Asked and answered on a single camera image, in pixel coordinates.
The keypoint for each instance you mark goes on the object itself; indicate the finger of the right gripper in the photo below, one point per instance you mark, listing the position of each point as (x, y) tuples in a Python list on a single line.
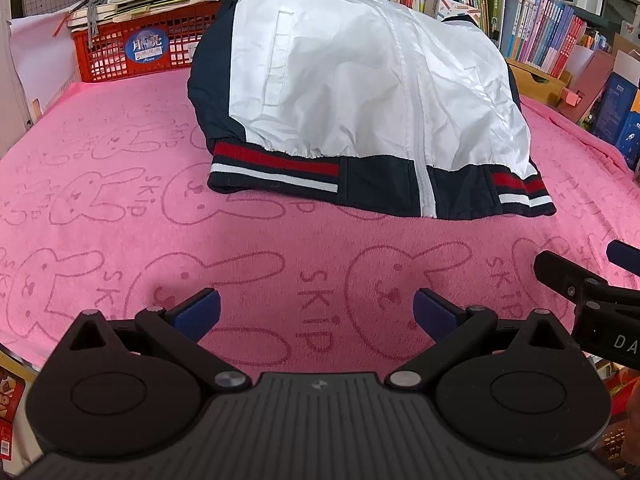
[(563, 276), (625, 256)]

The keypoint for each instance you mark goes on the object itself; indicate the white and navy jacket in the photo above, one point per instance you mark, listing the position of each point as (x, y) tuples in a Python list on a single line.
[(365, 104)]

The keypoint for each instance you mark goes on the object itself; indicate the red plastic crate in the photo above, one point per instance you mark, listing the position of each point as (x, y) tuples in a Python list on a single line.
[(152, 44)]

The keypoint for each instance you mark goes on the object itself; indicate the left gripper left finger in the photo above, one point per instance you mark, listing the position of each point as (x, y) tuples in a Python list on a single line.
[(175, 335)]

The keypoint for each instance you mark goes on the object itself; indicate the pink bunny towel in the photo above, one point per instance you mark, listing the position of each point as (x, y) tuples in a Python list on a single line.
[(104, 205)]

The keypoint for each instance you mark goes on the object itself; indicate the wooden drawer organizer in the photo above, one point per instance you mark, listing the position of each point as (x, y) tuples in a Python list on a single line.
[(537, 85)]

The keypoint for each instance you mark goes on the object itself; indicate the blue box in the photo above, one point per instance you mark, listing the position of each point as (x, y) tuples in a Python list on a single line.
[(618, 118)]

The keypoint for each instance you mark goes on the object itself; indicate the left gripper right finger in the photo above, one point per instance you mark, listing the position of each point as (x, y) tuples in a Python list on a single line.
[(458, 334)]

